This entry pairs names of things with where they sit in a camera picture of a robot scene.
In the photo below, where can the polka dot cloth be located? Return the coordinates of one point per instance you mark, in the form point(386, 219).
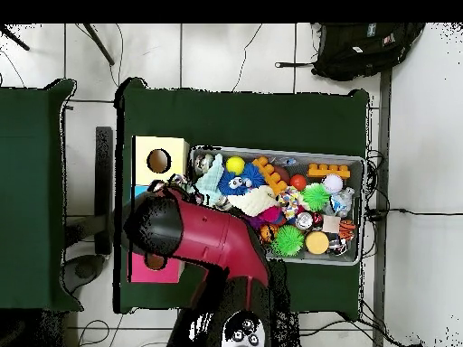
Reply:
point(177, 179)

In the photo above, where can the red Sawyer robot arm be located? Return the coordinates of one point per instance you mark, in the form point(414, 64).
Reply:
point(209, 231)

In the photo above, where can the shallow clear mesh bin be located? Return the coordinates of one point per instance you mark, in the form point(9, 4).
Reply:
point(302, 170)

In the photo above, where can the wooden box with three holes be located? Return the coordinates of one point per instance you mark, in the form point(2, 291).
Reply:
point(170, 144)

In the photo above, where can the blue spiky toy with eyes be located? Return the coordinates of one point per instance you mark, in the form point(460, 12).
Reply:
point(224, 184)

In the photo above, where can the mint green knitted cloth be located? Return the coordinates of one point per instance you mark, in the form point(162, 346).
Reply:
point(211, 180)

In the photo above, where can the cream knitted cloth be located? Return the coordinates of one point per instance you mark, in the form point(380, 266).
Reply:
point(253, 202)

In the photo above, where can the yellow ball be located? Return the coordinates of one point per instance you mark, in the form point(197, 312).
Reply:
point(235, 165)

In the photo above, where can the long orange toy block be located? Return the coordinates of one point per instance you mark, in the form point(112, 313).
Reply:
point(271, 175)

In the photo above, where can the orange ball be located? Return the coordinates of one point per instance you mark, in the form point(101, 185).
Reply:
point(298, 182)

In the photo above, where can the dark green tablecloth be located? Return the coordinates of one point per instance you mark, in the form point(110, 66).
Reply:
point(29, 180)
point(246, 119)

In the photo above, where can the green spiky ball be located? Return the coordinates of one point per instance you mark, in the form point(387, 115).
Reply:
point(288, 241)

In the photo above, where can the white baseball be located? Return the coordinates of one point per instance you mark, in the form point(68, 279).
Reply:
point(332, 183)

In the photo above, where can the black upright panel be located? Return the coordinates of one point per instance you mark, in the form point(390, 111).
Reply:
point(103, 162)

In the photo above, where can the grey stand base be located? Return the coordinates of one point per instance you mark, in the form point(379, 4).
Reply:
point(85, 271)

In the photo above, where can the black backpack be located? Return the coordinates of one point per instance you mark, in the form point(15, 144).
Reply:
point(361, 50)

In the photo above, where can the black tripod leg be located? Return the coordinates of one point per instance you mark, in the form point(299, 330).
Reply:
point(99, 45)
point(16, 39)

